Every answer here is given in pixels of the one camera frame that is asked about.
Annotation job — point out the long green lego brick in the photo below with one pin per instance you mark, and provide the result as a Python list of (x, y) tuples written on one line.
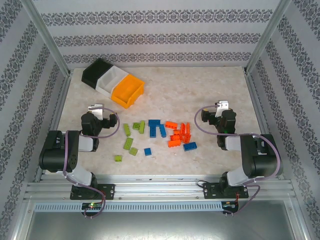
[(142, 127), (127, 130)]

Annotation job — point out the long orange lego brick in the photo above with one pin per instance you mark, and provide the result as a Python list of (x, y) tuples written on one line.
[(183, 128), (188, 127)]

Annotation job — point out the green square lego brick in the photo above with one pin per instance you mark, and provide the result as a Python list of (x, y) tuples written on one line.
[(133, 151), (136, 125), (118, 158)]

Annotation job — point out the green rectangular lego brick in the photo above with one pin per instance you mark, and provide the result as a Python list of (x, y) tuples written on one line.
[(128, 143)]

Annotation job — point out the small orange lego brick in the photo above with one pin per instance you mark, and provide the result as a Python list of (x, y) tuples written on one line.
[(176, 132)]

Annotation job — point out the orange plastic bin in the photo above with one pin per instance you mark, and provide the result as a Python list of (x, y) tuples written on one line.
[(127, 90)]

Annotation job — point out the blue rectangular lego brick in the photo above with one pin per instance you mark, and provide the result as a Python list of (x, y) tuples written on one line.
[(190, 146)]

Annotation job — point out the blue L-shaped lego piece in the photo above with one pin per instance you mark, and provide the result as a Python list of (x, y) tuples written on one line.
[(153, 130)]

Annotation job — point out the white plastic bin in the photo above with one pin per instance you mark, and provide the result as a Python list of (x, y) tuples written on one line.
[(110, 80)]

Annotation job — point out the blue square lego brick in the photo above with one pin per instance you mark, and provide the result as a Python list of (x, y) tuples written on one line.
[(148, 151)]

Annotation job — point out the long blue lego brick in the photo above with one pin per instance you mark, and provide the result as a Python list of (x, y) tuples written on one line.
[(162, 131)]

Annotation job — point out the black plastic bin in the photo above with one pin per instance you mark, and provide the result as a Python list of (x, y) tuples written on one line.
[(93, 72)]

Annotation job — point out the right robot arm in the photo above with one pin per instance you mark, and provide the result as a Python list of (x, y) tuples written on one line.
[(262, 160)]

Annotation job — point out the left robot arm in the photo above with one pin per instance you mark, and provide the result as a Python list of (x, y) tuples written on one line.
[(55, 152)]

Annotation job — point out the small circuit board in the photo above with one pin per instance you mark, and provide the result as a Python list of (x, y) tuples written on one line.
[(228, 205), (92, 205)]

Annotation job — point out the grey metal sheet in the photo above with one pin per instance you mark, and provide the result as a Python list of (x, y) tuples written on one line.
[(160, 225)]

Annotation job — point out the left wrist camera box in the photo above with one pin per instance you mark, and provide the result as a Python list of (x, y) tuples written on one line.
[(97, 110)]

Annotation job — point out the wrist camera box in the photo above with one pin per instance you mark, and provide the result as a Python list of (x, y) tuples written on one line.
[(97, 110), (223, 105)]

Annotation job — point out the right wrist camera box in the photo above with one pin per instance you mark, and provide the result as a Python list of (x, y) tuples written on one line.
[(223, 105)]

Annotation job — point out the aluminium side rail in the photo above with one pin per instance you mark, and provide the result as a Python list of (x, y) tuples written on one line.
[(255, 100), (60, 105)]

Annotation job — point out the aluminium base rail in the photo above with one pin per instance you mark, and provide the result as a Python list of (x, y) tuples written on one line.
[(160, 190)]

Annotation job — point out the aluminium frame post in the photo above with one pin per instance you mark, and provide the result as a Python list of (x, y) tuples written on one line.
[(298, 220), (270, 32), (22, 220), (45, 35)]

